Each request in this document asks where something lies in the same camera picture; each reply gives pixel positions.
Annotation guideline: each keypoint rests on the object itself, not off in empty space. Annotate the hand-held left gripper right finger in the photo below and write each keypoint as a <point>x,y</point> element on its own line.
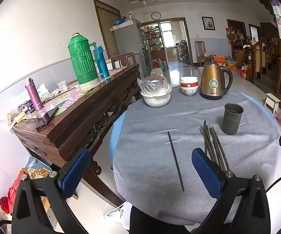
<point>205,173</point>

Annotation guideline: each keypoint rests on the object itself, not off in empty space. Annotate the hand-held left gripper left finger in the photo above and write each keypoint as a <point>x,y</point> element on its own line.
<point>74,173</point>

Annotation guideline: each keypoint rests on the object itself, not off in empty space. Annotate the bundle of dark chopsticks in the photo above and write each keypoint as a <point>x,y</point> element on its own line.
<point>213,146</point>

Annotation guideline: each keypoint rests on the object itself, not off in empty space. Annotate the dark grey chopstick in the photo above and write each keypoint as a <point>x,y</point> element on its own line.
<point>175,160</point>

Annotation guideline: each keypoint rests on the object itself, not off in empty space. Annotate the grey metal utensil holder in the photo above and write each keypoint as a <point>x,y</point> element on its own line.
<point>232,119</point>

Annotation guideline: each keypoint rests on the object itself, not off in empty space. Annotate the small white stool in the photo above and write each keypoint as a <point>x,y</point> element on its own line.
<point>272,100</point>

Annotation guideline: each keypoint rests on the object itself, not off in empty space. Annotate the dark wooden sideboard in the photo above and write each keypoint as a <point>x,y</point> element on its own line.
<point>82,121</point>

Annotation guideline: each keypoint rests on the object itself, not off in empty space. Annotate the white power strip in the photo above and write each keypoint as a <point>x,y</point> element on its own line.
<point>116,213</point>

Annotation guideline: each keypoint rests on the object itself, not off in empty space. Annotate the black smartphone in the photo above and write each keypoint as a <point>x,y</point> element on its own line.
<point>46,119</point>

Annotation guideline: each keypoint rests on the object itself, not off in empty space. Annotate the blue table cover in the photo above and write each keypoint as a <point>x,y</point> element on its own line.
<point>117,126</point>

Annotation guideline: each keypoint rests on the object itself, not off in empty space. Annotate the red plastic bag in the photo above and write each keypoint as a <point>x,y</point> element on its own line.
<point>12,195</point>

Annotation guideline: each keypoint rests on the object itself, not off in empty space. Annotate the person's dark clothing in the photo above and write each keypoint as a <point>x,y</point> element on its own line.
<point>159,221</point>

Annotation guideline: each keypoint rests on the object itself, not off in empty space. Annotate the pink checkered cloth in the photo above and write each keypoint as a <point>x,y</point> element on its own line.
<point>74,92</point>

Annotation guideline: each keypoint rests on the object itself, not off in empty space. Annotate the red drink carton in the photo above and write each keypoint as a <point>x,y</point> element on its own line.
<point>244,72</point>

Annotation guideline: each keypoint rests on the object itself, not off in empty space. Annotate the white plastic basin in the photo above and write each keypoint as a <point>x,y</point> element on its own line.
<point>156,100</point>

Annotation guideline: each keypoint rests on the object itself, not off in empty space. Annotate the purple water bottle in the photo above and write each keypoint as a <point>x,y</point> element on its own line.
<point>34,95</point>

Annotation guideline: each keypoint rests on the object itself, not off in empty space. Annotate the clear plastic cup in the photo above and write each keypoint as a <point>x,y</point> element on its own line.
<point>62,85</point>

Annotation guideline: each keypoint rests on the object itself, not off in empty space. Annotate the gold electric kettle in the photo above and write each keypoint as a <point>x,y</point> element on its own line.
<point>213,82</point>

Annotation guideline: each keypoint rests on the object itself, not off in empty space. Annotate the wooden stair railing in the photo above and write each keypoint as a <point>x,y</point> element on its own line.
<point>262,53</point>

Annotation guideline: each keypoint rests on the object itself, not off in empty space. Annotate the clear plastic bag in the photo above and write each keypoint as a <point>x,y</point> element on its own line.
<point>155,84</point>

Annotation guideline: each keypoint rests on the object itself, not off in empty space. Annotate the orange cardboard boxes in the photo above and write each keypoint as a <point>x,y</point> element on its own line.
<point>222,59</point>

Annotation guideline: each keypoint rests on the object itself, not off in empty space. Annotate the blue water bottle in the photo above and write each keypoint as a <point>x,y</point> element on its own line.
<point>102,63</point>

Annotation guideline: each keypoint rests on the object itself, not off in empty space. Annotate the green thermos flask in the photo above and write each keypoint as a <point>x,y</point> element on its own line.
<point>82,58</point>

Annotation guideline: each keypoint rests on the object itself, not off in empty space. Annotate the wooden chair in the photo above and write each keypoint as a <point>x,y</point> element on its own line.
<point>200,53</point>

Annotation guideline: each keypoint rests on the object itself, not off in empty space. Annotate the wooden chair backrest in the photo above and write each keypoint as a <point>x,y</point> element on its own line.
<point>121,59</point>

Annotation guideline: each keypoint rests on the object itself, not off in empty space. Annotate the grey refrigerator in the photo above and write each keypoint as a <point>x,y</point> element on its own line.
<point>128,41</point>

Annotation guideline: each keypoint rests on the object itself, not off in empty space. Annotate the brown wooden door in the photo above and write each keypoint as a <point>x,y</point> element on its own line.
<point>106,29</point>

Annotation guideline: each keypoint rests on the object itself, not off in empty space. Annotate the framed wall picture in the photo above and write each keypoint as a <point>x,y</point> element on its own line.
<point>208,23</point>

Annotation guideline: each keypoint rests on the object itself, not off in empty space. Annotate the round wall clock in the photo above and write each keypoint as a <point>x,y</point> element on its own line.
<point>156,15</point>

